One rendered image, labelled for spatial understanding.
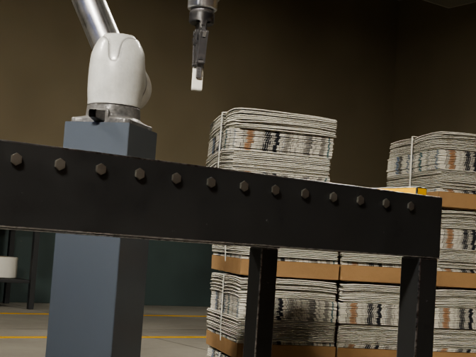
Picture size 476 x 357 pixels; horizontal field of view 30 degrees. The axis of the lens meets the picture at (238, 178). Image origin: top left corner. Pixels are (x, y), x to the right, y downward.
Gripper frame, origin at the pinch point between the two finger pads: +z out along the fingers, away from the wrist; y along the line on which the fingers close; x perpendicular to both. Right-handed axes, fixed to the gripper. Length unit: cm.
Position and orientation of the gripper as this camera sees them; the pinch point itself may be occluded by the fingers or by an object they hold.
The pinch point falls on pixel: (197, 78)
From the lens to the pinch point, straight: 263.8
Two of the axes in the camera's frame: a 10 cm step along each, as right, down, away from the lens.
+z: -0.7, 9.9, -0.8
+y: -2.4, 0.6, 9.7
